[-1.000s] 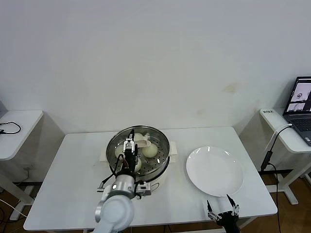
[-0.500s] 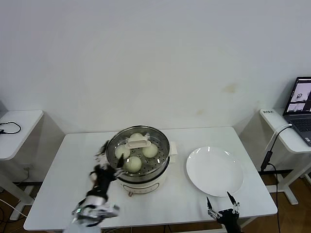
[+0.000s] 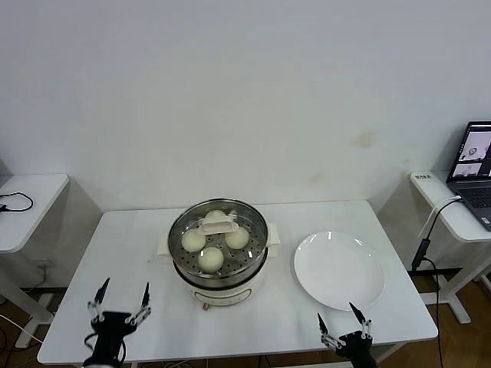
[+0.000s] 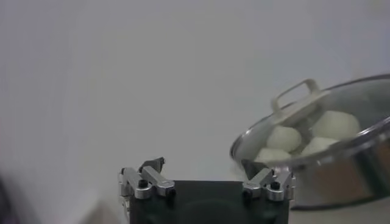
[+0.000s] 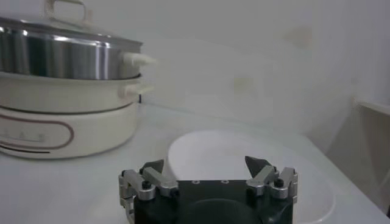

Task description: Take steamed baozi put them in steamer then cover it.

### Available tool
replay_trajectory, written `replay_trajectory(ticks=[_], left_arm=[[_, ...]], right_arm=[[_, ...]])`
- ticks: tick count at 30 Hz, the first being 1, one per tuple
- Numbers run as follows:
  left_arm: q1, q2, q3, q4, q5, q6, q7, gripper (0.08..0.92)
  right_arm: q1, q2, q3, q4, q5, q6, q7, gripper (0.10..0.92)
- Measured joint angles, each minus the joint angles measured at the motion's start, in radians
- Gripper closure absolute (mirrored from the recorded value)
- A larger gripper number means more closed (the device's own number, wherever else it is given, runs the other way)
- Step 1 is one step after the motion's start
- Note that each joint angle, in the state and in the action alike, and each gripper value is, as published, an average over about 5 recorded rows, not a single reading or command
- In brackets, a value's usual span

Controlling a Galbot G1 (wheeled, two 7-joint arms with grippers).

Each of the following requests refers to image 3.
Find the white steamed baozi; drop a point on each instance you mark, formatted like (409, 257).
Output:
(210, 259)
(213, 214)
(237, 240)
(193, 242)

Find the steel steamer basket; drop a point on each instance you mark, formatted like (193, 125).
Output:
(230, 279)

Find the white round plate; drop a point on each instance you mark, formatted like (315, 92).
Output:
(337, 268)

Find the white label with black text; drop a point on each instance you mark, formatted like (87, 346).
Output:
(422, 176)

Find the white side table with laptop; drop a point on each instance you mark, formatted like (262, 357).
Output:
(433, 184)

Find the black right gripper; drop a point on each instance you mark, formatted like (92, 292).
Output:
(358, 349)

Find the cream electric cooker base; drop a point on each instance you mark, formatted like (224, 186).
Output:
(218, 293)

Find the grey open laptop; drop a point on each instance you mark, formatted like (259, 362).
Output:
(473, 161)

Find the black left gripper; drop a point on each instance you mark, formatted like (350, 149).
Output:
(111, 326)

